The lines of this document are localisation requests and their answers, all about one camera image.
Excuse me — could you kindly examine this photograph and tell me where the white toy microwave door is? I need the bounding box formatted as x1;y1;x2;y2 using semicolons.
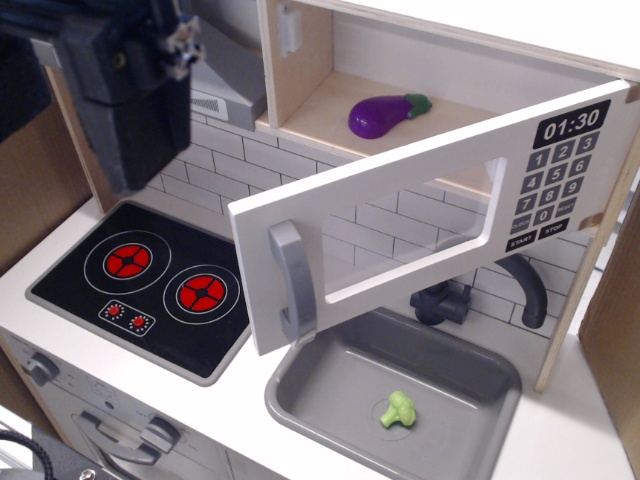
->
229;80;639;354

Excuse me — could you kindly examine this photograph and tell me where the wooden microwave cabinet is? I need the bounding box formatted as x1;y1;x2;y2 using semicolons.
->
255;0;640;395

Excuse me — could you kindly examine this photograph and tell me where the dark grey toy faucet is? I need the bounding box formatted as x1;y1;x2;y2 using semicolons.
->
410;254;548;330

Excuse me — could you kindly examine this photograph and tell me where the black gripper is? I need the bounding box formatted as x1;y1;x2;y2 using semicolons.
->
55;1;204;194

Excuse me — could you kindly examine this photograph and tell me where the white magnetic door latch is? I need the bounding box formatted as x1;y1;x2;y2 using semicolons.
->
276;2;303;57

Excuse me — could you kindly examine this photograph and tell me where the grey microwave door handle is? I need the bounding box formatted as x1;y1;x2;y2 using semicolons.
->
268;220;318;348

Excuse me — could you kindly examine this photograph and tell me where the grey range hood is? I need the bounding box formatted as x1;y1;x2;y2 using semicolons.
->
29;12;266;130

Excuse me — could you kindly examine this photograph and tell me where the grey toy sink basin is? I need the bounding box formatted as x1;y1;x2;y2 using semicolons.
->
265;311;522;479

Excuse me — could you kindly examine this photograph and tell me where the grey oven door handle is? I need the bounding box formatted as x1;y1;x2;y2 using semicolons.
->
74;411;182;466

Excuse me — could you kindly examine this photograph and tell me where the green toy broccoli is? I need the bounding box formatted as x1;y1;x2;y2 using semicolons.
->
380;390;417;428

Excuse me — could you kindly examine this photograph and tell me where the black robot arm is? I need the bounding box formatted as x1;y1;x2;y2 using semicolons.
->
1;1;204;194

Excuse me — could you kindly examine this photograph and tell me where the black braided cable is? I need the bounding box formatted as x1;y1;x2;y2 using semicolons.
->
0;429;54;480

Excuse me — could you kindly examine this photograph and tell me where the grey oven knob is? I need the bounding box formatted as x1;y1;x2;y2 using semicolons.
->
25;352;60;386

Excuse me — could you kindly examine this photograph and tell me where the brown cardboard panel right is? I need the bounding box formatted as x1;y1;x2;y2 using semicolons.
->
579;193;639;477

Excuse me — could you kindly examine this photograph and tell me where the purple toy eggplant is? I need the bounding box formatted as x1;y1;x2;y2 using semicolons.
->
348;93;433;139

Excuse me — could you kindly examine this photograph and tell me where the black toy stove top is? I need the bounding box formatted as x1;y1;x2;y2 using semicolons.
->
26;202;249;386

